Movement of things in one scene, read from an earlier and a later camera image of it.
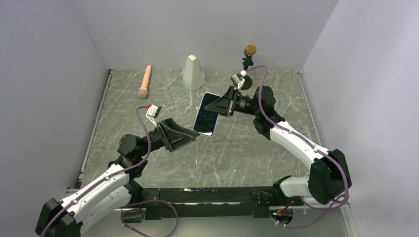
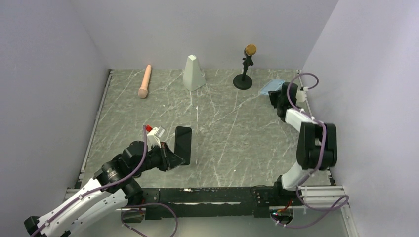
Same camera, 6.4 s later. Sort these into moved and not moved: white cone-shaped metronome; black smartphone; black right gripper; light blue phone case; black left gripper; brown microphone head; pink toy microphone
Moved: light blue phone case; black smartphone; black left gripper; black right gripper
Not moved: white cone-shaped metronome; brown microphone head; pink toy microphone
